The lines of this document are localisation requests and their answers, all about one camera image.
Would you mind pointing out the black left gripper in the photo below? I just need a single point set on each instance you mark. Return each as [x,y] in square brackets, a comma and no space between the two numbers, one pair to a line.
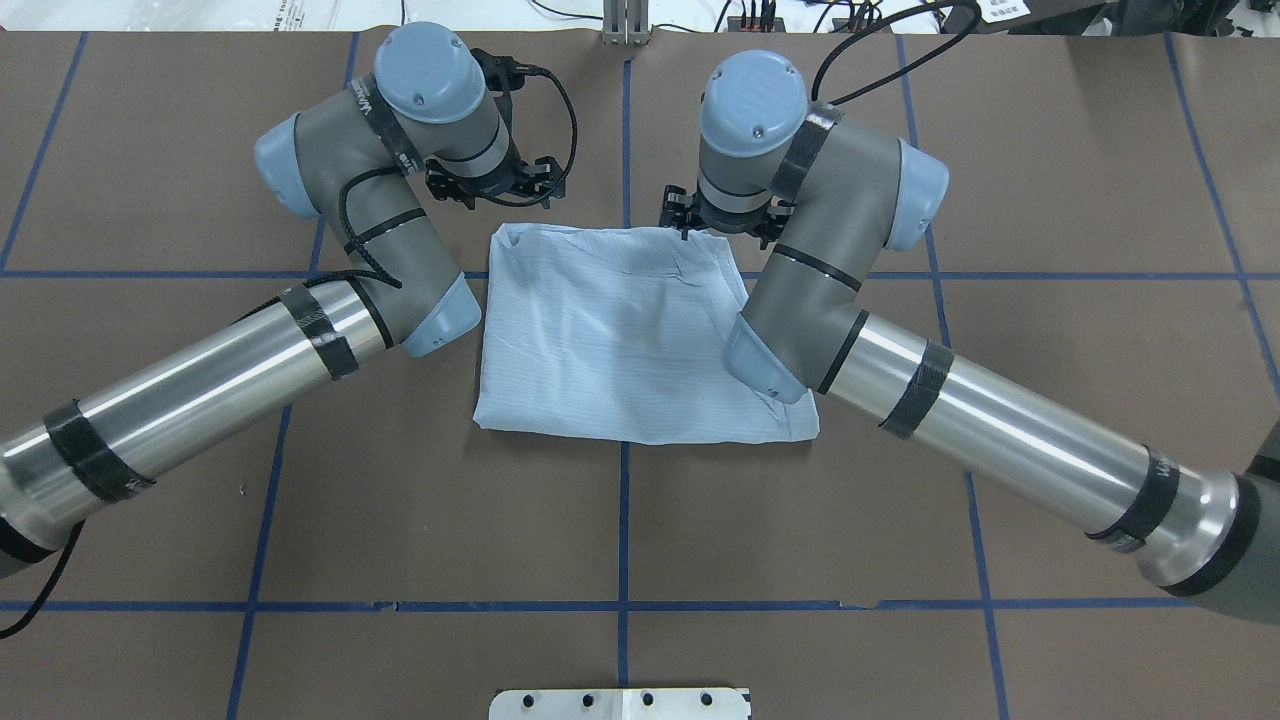
[487,184]

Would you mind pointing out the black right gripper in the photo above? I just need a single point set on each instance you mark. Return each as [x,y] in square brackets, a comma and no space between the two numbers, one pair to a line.
[727,219]

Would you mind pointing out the light blue button shirt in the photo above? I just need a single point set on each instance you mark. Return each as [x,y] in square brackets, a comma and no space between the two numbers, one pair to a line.
[618,334]

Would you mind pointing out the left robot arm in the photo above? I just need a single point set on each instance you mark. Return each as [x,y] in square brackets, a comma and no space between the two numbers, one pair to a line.
[432,107]

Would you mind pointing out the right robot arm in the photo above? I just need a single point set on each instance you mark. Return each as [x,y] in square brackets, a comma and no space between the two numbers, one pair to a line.
[830,194]

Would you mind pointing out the white central pillar base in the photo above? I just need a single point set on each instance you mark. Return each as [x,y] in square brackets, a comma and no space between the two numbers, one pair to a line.
[624,703]

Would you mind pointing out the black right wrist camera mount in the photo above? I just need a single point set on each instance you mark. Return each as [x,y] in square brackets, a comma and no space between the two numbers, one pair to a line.
[677,204]

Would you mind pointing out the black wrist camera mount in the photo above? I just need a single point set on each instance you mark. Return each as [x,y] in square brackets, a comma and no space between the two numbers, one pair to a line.
[677,204]
[503,73]

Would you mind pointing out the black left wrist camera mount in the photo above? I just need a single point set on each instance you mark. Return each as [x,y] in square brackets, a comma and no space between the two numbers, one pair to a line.
[503,73]

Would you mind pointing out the aluminium frame post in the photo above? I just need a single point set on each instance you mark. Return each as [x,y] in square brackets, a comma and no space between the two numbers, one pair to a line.
[626,22]

